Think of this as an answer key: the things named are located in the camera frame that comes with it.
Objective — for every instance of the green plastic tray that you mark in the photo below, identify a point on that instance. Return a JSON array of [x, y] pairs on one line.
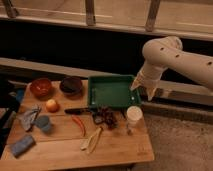
[[112, 91]]

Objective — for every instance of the blue sponge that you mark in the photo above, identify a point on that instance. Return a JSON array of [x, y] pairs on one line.
[[22, 145]]

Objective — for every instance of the yellow red apple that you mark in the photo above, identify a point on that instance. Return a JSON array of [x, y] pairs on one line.
[[52, 106]]

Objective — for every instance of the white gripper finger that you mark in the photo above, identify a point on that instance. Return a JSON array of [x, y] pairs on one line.
[[150, 93], [135, 84]]

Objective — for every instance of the dark purple grape bunch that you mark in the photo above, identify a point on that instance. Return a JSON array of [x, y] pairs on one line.
[[105, 115]]

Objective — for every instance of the wooden cutting board table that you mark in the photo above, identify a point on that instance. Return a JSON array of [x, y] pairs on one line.
[[62, 148]]

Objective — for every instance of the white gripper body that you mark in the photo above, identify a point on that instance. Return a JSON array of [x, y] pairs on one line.
[[149, 75]]

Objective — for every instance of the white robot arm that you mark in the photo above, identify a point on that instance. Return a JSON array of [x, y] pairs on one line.
[[167, 53]]

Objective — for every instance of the dark brown bowl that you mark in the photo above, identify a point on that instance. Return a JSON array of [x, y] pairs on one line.
[[71, 85]]

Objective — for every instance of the white plastic cup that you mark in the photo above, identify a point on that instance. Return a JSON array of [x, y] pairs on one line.
[[134, 115]]

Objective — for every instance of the yellow banana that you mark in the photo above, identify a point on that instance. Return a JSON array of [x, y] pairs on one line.
[[90, 143]]

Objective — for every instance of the red bowl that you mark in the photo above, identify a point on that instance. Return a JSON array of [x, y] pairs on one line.
[[40, 87]]

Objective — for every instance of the red chili pepper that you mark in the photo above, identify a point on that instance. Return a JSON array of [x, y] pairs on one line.
[[78, 121]]

